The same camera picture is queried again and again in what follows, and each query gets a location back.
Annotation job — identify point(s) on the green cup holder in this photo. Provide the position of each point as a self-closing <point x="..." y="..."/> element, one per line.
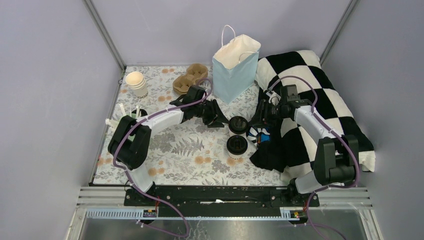
<point x="124" y="125"/>

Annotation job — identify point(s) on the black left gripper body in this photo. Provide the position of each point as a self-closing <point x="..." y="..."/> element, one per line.
<point x="207" y="111"/>

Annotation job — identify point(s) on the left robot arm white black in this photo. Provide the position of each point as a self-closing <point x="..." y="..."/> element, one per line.
<point x="131" y="157"/>

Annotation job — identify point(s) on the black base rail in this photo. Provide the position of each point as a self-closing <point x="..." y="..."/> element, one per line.
<point x="218" y="201"/>

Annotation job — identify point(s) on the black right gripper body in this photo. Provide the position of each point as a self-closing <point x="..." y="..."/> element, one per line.
<point x="272" y="113"/>

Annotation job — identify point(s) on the white paper cup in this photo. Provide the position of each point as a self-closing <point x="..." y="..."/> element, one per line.
<point x="243" y="134"/>
<point x="236" y="155"/>

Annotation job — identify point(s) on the black cup lid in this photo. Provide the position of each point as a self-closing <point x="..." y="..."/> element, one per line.
<point x="237" y="145"/>
<point x="238" y="124"/>

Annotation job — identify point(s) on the light blue paper bag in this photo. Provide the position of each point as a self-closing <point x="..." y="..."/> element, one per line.
<point x="234" y="65"/>

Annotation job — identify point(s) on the floral table mat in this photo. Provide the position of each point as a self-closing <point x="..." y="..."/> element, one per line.
<point x="189" y="153"/>

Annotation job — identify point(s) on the stack of white paper cups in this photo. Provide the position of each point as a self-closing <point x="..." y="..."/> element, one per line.
<point x="137" y="83"/>

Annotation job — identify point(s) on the black white checkered blanket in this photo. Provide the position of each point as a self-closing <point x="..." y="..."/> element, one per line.
<point x="290" y="150"/>

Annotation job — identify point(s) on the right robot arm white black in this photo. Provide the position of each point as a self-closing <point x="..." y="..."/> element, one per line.
<point x="335" y="162"/>

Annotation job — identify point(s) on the brown cardboard cup carrier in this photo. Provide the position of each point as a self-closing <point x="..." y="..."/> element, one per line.
<point x="194" y="74"/>

